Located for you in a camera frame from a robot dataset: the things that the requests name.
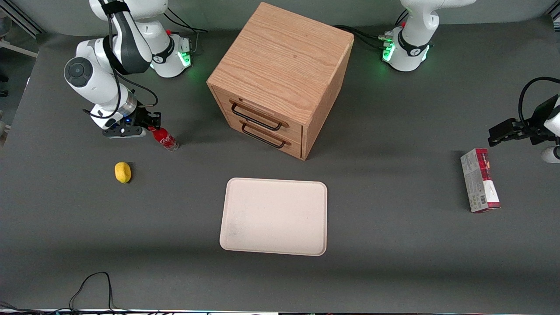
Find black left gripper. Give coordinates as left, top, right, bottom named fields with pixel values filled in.
left=488, top=97, right=558, bottom=147

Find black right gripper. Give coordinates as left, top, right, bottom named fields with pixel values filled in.
left=127, top=105, right=162, bottom=131

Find red coke bottle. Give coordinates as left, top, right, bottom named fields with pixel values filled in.
left=148, top=126, right=179, bottom=152

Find beige plastic tray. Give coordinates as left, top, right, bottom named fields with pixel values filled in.
left=219, top=177, right=328, bottom=256

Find grey and red carton box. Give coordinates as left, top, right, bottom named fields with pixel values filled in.
left=460, top=148, right=501, bottom=214

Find yellow lemon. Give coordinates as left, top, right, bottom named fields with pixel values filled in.
left=115, top=162, right=132, bottom=184

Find wooden drawer cabinet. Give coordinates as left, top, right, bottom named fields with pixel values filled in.
left=206, top=2, right=355, bottom=161

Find white furniture leg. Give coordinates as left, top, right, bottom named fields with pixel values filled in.
left=0, top=38, right=39, bottom=58

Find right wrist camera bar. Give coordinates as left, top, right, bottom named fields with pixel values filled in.
left=102, top=125, right=148, bottom=139

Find black cable on left wrist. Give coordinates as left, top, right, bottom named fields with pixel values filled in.
left=518, top=77, right=560, bottom=128

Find black cables at right arm base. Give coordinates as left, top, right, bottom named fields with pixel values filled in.
left=165, top=6, right=209, bottom=56

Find black cables at arm base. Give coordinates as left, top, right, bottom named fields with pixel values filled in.
left=165, top=6, right=209, bottom=56
left=333, top=9, right=410, bottom=49

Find black drawer handle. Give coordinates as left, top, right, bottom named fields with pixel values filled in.
left=241, top=123, right=286, bottom=149
left=231, top=103, right=283, bottom=131

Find black cable loop on table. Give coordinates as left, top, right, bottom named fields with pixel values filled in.
left=44, top=272, right=132, bottom=313

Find aluminium frame rail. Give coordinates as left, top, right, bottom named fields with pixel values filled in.
left=0, top=0, right=45, bottom=35

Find black cables at left arm base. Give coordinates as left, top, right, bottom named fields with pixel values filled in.
left=333, top=9, right=410, bottom=49

